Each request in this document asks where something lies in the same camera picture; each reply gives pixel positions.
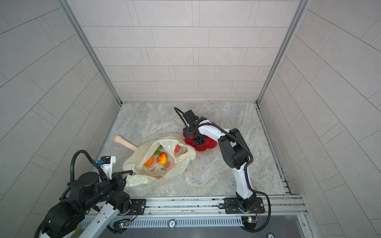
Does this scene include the black grape bunch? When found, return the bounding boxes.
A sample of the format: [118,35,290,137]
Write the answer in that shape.
[193,135,206,146]

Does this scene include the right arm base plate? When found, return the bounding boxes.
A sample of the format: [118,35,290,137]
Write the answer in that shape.
[223,197,266,214]

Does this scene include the aluminium mounting rail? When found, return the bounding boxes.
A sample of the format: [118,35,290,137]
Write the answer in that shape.
[80,194,308,220]

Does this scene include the beige rolling pin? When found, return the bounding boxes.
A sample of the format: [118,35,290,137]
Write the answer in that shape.
[113,135,138,152]

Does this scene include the yellow red mango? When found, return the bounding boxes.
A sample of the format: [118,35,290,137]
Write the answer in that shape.
[158,152,168,165]

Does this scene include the cream plastic fruit bag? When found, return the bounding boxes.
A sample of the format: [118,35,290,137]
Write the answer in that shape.
[123,134,196,187]

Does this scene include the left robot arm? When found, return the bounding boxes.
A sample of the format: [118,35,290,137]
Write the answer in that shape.
[34,170,133,238]

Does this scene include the red flower-shaped plate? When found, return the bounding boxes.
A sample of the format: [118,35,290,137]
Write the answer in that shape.
[183,132,218,152]

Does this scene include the green grape bunch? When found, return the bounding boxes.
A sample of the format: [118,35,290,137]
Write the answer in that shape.
[154,145,163,155]

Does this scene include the right circuit board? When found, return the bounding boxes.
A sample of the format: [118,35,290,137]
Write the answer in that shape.
[241,217,258,231]

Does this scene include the pink strawberry fruit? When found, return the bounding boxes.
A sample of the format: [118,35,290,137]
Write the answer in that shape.
[174,145,181,153]

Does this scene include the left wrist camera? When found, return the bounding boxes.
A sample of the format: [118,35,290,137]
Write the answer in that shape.
[97,156,112,165]

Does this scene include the orange tangerine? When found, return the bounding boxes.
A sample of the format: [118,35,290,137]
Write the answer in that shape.
[144,156,155,167]

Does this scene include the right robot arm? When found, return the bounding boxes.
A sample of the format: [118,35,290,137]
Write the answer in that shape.
[174,107,257,212]

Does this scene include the circuit board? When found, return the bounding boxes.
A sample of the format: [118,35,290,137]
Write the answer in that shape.
[241,217,258,231]
[114,219,131,230]

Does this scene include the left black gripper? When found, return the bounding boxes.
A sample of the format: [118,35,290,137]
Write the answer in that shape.
[84,169,136,211]

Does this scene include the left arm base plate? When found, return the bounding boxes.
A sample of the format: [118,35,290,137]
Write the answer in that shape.
[125,199,147,216]

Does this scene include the left circuit board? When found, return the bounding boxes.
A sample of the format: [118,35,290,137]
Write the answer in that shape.
[114,219,131,230]

